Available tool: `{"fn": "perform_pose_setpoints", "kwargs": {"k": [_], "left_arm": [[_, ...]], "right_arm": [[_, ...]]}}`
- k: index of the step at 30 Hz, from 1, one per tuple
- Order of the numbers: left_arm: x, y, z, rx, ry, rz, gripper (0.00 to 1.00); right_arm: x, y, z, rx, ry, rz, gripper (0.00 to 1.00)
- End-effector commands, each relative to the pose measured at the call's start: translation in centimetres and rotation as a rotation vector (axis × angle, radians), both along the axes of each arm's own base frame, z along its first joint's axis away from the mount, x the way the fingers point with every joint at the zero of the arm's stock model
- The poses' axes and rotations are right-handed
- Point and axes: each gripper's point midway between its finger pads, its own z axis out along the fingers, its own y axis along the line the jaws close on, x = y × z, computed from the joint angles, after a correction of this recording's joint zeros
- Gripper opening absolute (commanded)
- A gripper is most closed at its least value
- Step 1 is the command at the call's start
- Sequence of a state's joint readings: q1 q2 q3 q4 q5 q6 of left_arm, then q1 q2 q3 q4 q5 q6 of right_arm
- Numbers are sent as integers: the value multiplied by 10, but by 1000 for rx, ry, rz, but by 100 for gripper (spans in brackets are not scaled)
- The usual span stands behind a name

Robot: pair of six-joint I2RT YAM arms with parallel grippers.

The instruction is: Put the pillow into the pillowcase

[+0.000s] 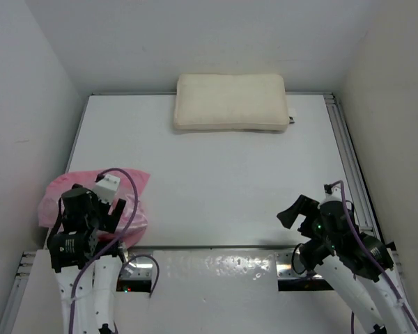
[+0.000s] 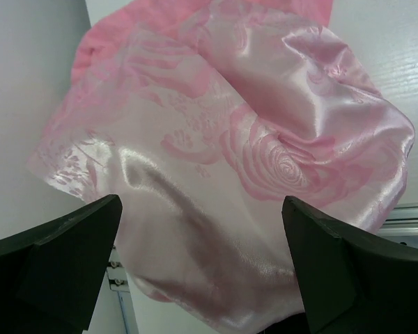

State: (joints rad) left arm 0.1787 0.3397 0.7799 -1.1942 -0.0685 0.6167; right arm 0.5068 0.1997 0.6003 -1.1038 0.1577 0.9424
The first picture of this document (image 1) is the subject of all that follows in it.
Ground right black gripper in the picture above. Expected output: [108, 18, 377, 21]
[277, 193, 339, 248]

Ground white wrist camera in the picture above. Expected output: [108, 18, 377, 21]
[92, 174, 121, 205]
[321, 182, 342, 205]

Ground aluminium table frame rail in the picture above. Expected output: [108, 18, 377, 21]
[324, 93, 384, 241]

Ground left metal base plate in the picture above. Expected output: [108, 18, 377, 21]
[116, 250, 157, 294]

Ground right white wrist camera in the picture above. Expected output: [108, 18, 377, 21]
[321, 182, 342, 205]

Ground pink satin pillowcase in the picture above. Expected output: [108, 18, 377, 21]
[38, 170, 148, 247]

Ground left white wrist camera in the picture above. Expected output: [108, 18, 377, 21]
[92, 174, 121, 205]

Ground cream white pillow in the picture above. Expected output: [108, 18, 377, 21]
[173, 74, 291, 132]

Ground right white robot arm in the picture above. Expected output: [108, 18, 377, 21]
[277, 195, 418, 333]

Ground white front cover board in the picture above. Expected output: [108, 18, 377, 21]
[13, 250, 353, 333]

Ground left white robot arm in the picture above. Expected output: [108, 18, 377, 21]
[47, 181, 126, 333]

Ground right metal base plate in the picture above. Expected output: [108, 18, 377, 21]
[275, 248, 333, 292]

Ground metal base plate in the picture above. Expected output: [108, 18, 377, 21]
[275, 248, 333, 292]
[116, 250, 157, 294]

